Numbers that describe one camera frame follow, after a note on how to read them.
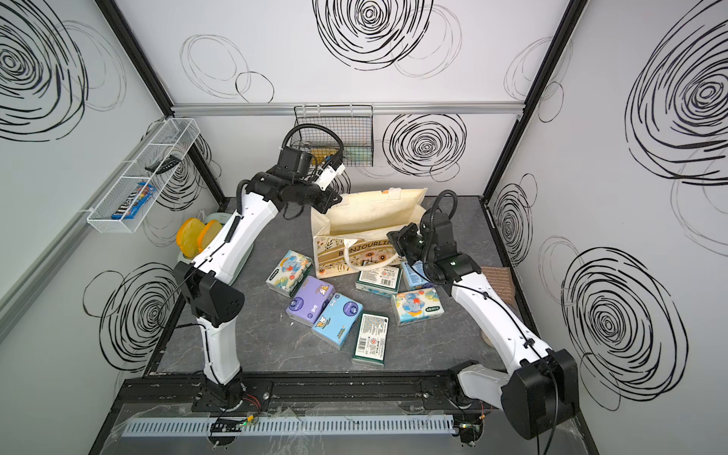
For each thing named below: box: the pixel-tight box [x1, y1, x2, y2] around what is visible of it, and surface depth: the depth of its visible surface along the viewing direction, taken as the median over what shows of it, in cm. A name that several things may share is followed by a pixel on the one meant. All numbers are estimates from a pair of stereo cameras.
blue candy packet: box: [110, 182, 157, 220], surface depth 72 cm
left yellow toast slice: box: [176, 217, 206, 260], surface depth 84 cm
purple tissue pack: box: [286, 274, 336, 328], surface depth 88 cm
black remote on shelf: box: [145, 154, 182, 174], surface depth 82 cm
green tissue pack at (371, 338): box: [350, 312, 390, 367], surface depth 80 cm
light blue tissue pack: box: [310, 291, 364, 351], surface depth 83 cm
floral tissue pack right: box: [390, 287, 446, 327], surface depth 86 cm
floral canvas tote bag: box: [309, 187, 428, 279], surface depth 85 cm
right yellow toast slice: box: [197, 219, 223, 254], surface depth 82 cm
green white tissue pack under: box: [355, 266, 403, 298], surface depth 92 cm
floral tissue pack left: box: [265, 249, 314, 298], surface depth 93 cm
